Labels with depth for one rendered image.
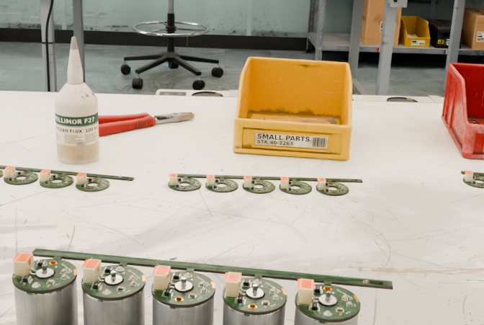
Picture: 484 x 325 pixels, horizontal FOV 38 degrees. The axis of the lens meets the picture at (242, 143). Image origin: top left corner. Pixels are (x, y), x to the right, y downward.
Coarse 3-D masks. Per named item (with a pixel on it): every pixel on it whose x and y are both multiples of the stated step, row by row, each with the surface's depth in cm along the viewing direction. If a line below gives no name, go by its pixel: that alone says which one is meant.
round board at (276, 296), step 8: (248, 280) 28; (264, 280) 28; (224, 288) 28; (248, 288) 28; (264, 288) 28; (272, 288) 28; (280, 288) 28; (224, 296) 27; (240, 296) 27; (264, 296) 27; (272, 296) 27; (280, 296) 27; (232, 304) 26; (240, 304) 26; (248, 304) 27; (256, 304) 27; (264, 304) 27; (272, 304) 27; (280, 304) 27; (248, 312) 26; (256, 312) 26; (264, 312) 26; (272, 312) 26
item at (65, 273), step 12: (36, 264) 29; (48, 264) 29; (60, 264) 29; (72, 264) 29; (12, 276) 28; (24, 276) 28; (60, 276) 28; (72, 276) 28; (24, 288) 27; (36, 288) 27; (48, 288) 27; (60, 288) 27
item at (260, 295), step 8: (248, 296) 27; (256, 296) 27; (224, 304) 27; (224, 312) 27; (232, 312) 27; (240, 312) 26; (280, 312) 27; (224, 320) 27; (232, 320) 27; (240, 320) 26; (248, 320) 26; (256, 320) 26; (264, 320) 26; (272, 320) 26; (280, 320) 27
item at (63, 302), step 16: (48, 272) 28; (16, 288) 27; (64, 288) 27; (16, 304) 28; (32, 304) 27; (48, 304) 27; (64, 304) 28; (32, 320) 27; (48, 320) 27; (64, 320) 28
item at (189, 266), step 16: (48, 256) 30; (64, 256) 29; (80, 256) 30; (96, 256) 30; (112, 256) 30; (224, 272) 29; (240, 272) 29; (256, 272) 29; (272, 272) 29; (288, 272) 29; (384, 288) 28
